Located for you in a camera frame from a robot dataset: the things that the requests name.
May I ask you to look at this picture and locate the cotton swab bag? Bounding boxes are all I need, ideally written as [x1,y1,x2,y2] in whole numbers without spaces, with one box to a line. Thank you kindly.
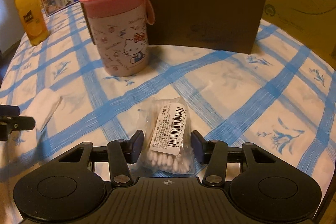
[139,97,195,175]

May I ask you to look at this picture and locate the white tissue pad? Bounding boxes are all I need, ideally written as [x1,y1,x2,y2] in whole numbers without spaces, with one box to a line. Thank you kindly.
[23,89,62,132]

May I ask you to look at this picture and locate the blue checked tablecloth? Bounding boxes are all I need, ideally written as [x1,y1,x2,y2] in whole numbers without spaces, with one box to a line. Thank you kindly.
[1,4,335,223]

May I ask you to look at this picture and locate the orange juice bottle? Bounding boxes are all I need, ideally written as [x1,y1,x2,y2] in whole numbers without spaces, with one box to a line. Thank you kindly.
[15,0,49,46]

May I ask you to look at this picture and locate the pink Hello Kitty canister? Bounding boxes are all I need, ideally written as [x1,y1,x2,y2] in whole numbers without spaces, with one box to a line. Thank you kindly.
[80,0,155,77]

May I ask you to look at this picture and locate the brown open shoe box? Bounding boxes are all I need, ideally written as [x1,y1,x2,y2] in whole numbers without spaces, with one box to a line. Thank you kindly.
[119,0,266,55]

